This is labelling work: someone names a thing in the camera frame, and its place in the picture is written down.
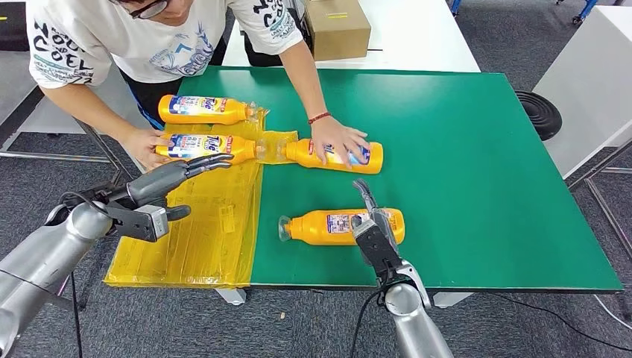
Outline white floor cable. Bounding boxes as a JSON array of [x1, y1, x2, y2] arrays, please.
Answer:
[[592, 295, 632, 331]]

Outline white table foot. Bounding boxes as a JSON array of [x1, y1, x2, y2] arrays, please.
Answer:
[[215, 289, 247, 307], [432, 292, 475, 310]]

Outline white table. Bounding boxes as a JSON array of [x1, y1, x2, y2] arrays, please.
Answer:
[[532, 5, 632, 180]]

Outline black ribbed round stool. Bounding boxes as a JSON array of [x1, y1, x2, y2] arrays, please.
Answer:
[[513, 90, 563, 142]]

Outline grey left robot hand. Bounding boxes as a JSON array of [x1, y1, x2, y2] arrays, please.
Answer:
[[124, 153, 235, 222]]

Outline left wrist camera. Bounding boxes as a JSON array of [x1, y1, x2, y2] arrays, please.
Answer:
[[106, 203, 171, 243]]

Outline person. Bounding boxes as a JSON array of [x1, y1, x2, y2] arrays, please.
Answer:
[[25, 0, 370, 172]]

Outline yellow taped plastic sheet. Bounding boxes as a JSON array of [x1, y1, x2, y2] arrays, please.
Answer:
[[104, 106, 300, 289]]

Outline blue wheeled cart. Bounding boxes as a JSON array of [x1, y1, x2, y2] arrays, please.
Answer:
[[555, 0, 616, 27]]

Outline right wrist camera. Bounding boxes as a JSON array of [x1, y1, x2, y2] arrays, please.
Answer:
[[353, 219, 403, 283]]

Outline steel leg frame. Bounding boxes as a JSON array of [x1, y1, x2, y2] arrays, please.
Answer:
[[566, 138, 632, 263]]

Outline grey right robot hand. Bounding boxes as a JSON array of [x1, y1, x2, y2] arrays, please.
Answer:
[[349, 178, 402, 258]]

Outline black eyeglasses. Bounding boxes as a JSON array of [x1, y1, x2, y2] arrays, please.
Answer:
[[110, 0, 170, 19]]

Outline brown cardboard box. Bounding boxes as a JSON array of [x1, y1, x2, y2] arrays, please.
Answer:
[[302, 0, 372, 62]]

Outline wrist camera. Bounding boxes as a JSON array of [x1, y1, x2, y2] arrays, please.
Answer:
[[106, 203, 171, 243], [353, 219, 403, 283]]

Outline black floor cable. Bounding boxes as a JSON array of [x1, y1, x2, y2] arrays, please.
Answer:
[[493, 294, 632, 347]]

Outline steel table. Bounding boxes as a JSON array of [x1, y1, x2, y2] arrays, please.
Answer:
[[0, 51, 136, 298]]

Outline person's right hand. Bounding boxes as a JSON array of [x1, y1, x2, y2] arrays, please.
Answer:
[[119, 128, 174, 172]]

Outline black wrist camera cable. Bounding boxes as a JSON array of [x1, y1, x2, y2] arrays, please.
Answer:
[[69, 271, 84, 358], [347, 283, 396, 358]]

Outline person's left hand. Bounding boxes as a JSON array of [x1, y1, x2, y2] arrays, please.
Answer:
[[309, 116, 370, 170]]

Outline orange detergent bottle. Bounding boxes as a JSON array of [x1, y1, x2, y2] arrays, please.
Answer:
[[277, 207, 406, 247], [157, 95, 259, 125], [155, 133, 268, 165], [276, 139, 384, 175]]

